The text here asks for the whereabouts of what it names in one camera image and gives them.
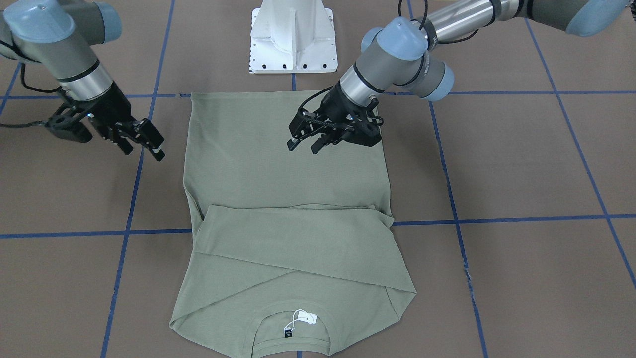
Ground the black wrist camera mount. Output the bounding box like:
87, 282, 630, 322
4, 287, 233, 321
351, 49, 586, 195
288, 109, 348, 137
45, 104, 93, 143

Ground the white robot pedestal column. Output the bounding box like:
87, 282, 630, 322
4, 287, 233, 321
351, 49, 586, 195
248, 0, 338, 74

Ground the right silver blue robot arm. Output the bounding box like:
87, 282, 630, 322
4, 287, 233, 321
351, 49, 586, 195
1, 0, 165, 161

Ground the olive green long-sleeve shirt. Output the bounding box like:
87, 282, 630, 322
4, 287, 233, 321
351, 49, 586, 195
169, 91, 416, 358

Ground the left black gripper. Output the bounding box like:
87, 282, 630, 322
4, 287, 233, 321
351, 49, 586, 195
287, 83, 384, 154

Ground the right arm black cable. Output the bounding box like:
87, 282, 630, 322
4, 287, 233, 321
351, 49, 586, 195
0, 40, 63, 130

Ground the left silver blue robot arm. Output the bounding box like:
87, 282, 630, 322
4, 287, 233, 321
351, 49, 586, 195
287, 0, 630, 154

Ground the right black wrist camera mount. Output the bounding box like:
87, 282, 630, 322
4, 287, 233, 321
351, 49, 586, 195
45, 104, 93, 143

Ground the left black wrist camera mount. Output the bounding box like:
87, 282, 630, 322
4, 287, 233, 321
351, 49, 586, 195
288, 109, 348, 137

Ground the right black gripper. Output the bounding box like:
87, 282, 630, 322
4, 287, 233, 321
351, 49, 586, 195
75, 82, 165, 162

